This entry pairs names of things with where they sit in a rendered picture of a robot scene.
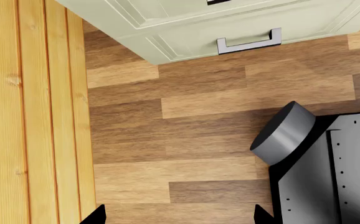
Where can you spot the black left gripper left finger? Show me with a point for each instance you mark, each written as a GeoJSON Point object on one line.
{"type": "Point", "coordinates": [97, 217]}

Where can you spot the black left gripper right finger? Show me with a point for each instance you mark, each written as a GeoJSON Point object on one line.
{"type": "Point", "coordinates": [262, 217]}

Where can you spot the grey robot wheel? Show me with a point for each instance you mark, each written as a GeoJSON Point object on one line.
{"type": "Point", "coordinates": [284, 134]}

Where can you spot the wooden slatted table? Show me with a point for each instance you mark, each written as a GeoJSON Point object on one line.
{"type": "Point", "coordinates": [33, 112]}

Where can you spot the pale green drawer cabinet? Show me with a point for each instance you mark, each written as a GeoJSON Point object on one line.
{"type": "Point", "coordinates": [217, 21]}

